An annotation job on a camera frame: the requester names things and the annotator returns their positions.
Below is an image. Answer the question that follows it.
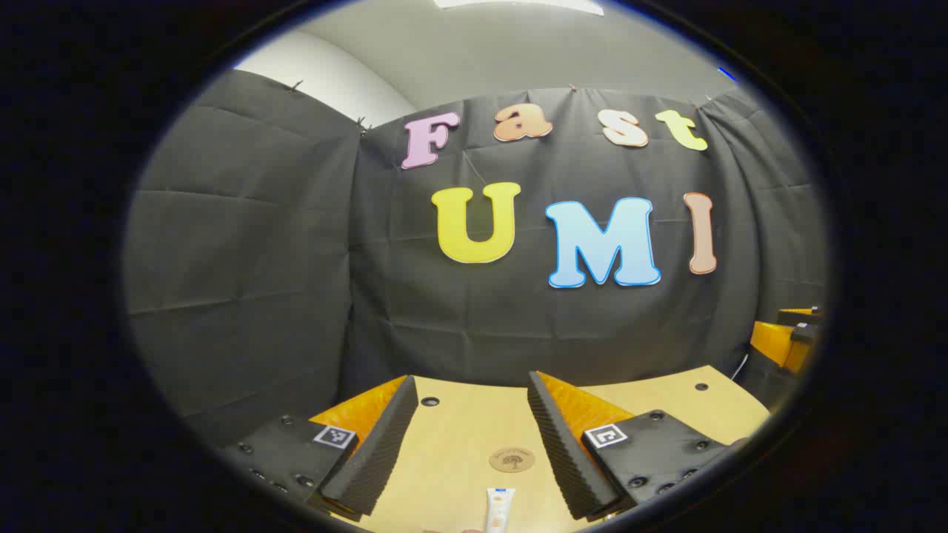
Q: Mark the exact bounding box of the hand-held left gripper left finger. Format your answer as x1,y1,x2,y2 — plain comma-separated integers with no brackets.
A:
222,375,420,523

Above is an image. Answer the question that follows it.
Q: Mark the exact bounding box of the white toothpaste tube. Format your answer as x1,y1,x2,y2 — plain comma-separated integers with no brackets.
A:
485,487,516,533

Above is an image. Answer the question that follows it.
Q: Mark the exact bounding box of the ceiling light panel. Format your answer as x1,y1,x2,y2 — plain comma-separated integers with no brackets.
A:
433,0,605,16

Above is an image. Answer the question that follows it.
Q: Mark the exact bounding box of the wooden desktop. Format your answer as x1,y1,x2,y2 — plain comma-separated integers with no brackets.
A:
307,364,772,533

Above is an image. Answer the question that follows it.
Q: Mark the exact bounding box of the round cork coaster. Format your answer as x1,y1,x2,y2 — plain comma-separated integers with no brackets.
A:
489,446,536,474

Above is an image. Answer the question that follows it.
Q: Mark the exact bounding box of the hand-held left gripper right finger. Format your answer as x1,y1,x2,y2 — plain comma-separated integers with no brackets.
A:
527,370,749,523

